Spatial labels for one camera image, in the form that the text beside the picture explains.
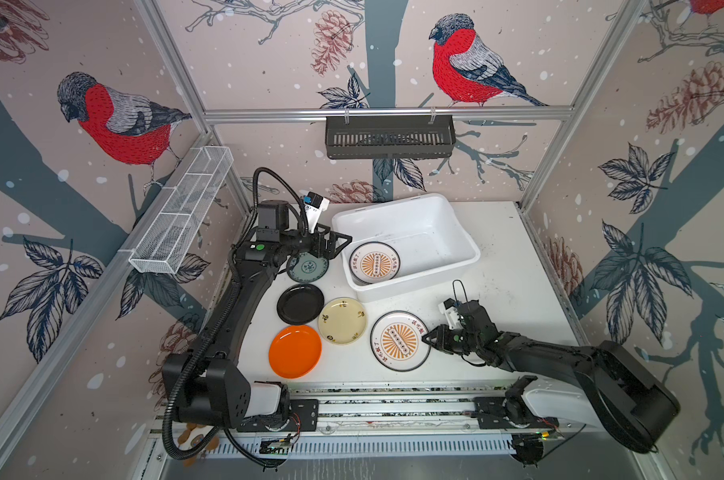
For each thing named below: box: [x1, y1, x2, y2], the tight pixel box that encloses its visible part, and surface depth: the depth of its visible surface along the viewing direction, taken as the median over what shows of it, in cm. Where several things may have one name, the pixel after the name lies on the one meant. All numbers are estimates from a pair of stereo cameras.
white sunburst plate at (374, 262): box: [348, 241, 401, 283], surface depth 105 cm
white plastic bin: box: [332, 194, 481, 303], surface depth 107 cm
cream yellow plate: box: [318, 297, 368, 345], surface depth 92 cm
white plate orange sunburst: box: [350, 268, 400, 285], surface depth 102 cm
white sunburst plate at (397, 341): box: [370, 310, 431, 372], surface depth 87 cm
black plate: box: [276, 284, 325, 325], surface depth 94 cm
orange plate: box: [268, 325, 322, 379], surface depth 85 cm
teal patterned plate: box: [286, 252, 329, 283], surface depth 103 cm
